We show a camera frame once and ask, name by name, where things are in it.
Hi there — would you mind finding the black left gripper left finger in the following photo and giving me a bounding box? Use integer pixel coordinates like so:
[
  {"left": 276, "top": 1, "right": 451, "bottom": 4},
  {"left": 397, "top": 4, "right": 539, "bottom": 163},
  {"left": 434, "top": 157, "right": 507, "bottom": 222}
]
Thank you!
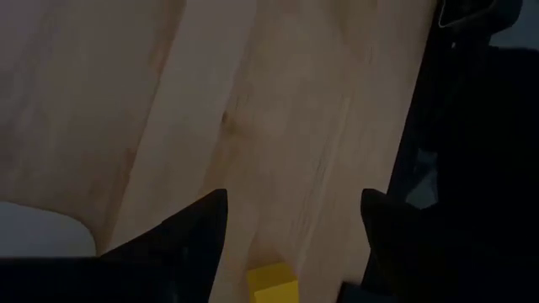
[{"left": 0, "top": 189, "right": 229, "bottom": 303}]

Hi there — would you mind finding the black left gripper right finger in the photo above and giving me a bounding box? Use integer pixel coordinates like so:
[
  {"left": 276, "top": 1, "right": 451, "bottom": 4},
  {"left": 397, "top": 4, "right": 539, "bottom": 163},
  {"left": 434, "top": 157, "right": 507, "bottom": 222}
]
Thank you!
[{"left": 360, "top": 189, "right": 539, "bottom": 303}]

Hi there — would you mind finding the yellow cube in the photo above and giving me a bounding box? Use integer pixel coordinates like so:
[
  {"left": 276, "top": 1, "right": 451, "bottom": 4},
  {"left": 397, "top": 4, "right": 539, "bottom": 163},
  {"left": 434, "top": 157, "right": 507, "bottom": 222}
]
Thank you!
[{"left": 246, "top": 261, "right": 301, "bottom": 303}]

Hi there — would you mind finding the white plastic bin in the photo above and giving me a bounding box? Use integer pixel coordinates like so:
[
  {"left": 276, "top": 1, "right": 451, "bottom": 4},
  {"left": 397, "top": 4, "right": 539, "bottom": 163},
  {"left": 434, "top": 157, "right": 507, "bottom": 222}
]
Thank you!
[{"left": 0, "top": 200, "right": 97, "bottom": 258}]

